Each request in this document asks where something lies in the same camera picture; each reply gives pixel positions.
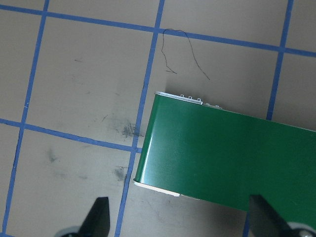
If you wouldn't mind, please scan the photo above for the thin black wire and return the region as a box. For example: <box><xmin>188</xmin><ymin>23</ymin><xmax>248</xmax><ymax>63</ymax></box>
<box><xmin>161</xmin><ymin>29</ymin><xmax>211</xmax><ymax>80</ymax></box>

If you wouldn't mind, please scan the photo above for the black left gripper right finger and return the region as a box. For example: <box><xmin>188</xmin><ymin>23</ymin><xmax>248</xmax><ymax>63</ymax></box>
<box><xmin>248</xmin><ymin>195</ymin><xmax>316</xmax><ymax>237</ymax></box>

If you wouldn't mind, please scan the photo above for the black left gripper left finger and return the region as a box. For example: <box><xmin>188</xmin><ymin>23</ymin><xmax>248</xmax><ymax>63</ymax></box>
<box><xmin>55</xmin><ymin>197</ymin><xmax>110</xmax><ymax>237</ymax></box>

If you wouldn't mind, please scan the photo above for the green conveyor belt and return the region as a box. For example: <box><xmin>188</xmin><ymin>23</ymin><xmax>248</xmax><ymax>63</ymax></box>
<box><xmin>134</xmin><ymin>92</ymin><xmax>316</xmax><ymax>227</ymax></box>

